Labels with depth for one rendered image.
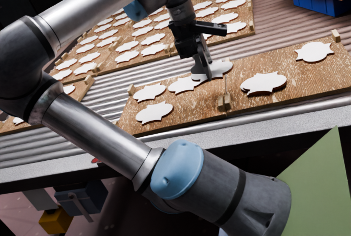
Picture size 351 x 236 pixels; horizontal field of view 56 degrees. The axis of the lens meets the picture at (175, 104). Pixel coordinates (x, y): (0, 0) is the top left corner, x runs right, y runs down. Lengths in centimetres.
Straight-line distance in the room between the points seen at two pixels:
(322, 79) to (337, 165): 56
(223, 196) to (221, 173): 4
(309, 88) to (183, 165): 59
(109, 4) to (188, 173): 39
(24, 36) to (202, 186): 42
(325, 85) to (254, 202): 56
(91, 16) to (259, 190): 47
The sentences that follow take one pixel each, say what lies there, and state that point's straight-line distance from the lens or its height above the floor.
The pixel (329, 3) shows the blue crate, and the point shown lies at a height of 98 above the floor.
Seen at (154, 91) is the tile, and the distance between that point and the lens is 133.
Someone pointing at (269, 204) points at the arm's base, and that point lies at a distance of 63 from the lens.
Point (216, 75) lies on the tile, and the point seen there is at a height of 105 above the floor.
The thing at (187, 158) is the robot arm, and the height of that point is 115.
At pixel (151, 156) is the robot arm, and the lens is 73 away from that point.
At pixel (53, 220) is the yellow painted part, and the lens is 143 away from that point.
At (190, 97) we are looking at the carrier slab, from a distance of 120.
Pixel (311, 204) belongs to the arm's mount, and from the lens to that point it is 60.
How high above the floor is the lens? 153
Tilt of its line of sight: 29 degrees down
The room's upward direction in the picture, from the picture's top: 23 degrees counter-clockwise
